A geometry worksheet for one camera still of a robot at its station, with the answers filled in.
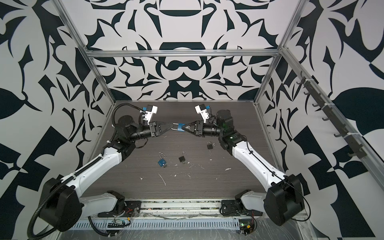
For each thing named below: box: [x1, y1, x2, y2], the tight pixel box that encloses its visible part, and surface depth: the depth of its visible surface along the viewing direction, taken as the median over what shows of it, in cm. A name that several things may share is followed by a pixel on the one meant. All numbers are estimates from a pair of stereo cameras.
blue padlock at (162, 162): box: [157, 152, 167, 168], surface depth 91 cm
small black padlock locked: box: [207, 141, 213, 150], surface depth 98 cm
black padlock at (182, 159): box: [178, 151, 187, 164], surface depth 93 cm
